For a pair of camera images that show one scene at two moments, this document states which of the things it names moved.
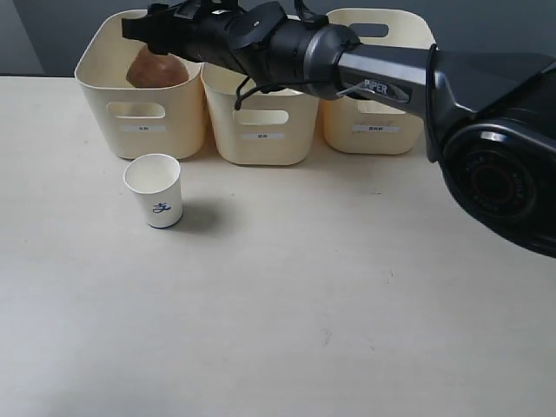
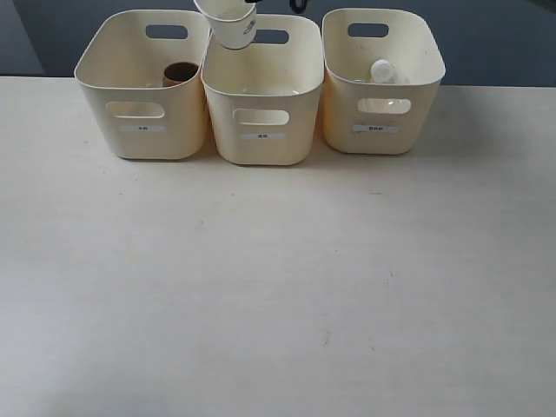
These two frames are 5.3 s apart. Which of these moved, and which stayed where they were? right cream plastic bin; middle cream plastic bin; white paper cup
Moved: white paper cup
Stayed: right cream plastic bin; middle cream plastic bin
